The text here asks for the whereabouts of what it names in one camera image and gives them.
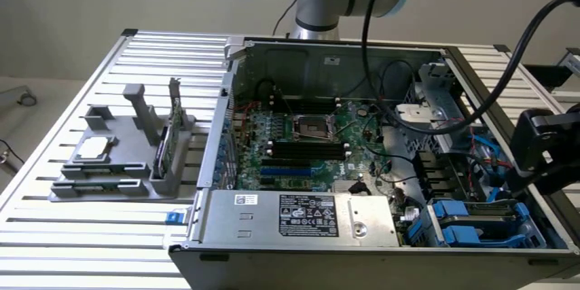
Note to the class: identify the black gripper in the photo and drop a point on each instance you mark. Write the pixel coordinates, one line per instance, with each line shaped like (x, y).
(536, 144)

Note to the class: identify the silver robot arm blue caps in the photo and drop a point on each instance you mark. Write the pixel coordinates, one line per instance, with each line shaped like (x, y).
(324, 4)

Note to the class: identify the blue disk bay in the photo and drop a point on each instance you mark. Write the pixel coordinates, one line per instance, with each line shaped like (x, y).
(539, 232)

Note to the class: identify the disk with blue brackets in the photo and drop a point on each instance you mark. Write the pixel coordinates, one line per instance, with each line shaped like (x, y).
(480, 222)

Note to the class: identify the silver drive cage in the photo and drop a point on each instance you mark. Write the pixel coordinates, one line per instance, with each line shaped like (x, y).
(435, 113)

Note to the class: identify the green motherboard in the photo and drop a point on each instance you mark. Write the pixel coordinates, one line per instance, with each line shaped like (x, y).
(358, 140)

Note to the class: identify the silver chipset heat sink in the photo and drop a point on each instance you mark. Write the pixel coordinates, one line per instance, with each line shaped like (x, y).
(347, 187)

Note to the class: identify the CPU socket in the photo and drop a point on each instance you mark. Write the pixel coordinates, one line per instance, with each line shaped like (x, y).
(314, 127)

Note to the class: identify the black RAM slot bank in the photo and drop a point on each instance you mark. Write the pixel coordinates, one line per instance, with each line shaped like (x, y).
(308, 150)
(308, 102)

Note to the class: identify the blue expansion slot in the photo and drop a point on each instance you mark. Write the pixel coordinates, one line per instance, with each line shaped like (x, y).
(286, 170)

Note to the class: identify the silver power supply unit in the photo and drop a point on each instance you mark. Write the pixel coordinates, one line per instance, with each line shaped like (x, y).
(295, 218)

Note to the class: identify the open black PC case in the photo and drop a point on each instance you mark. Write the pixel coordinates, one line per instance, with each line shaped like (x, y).
(318, 266)

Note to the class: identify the graphics card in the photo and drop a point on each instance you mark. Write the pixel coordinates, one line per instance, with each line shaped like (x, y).
(168, 140)

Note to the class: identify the blue clip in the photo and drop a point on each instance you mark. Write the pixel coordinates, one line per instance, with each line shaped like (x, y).
(174, 218)

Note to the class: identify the grey parts rack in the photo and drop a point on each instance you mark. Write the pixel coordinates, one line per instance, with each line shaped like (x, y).
(131, 133)

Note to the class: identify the silver CPU chip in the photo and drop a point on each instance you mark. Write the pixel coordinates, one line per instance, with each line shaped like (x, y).
(94, 148)

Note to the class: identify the caster wheel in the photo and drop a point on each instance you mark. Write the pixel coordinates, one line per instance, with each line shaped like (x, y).
(26, 98)

